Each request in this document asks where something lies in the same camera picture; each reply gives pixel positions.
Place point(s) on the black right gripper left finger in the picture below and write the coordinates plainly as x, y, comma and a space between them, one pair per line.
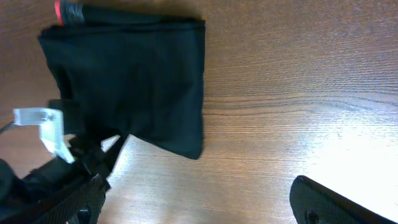
81, 203

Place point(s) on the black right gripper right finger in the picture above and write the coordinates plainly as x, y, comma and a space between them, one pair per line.
313, 203

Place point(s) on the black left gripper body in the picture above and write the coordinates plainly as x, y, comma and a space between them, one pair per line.
77, 149

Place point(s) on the black leggings with pink waistband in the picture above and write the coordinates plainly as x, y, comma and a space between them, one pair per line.
131, 73

